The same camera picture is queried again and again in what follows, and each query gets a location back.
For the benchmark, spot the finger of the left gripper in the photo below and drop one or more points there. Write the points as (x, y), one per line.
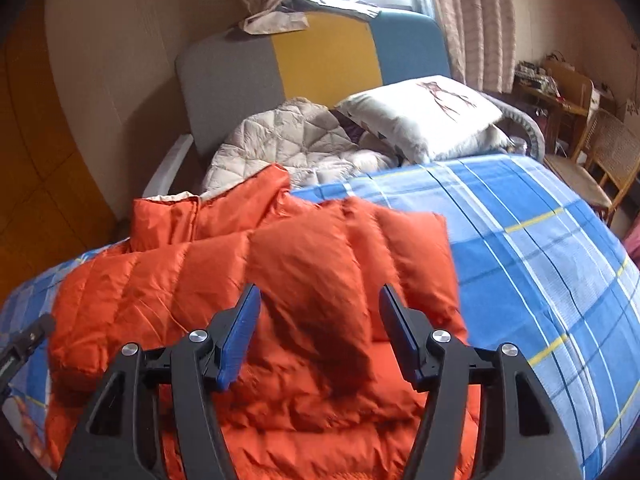
(21, 347)

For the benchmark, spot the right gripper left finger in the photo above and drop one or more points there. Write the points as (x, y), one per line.
(145, 393)

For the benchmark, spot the orange puffer jacket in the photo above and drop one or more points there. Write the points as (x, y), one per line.
(271, 304)

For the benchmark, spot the blue plaid bed sheet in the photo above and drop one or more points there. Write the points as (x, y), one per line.
(491, 248)

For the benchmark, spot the wooden chair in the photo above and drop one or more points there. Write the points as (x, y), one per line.
(604, 165)

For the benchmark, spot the grey frilled cushion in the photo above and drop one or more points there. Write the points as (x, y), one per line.
(526, 128)

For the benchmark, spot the white printed pillow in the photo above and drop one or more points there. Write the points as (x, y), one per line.
(428, 119)

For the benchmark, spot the beige quilted jacket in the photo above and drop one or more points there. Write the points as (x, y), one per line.
(314, 144)

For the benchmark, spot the cluttered wooden desk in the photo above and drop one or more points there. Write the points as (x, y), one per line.
(562, 101)

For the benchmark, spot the grey yellow blue headboard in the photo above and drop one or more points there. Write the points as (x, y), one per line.
(229, 76)

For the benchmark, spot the beige cloth on headboard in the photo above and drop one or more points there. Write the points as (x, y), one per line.
(274, 22)

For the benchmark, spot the pink striped curtain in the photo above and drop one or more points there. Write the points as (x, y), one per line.
(479, 34)

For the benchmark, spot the grey bed side rail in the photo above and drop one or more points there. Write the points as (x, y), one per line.
(165, 174)

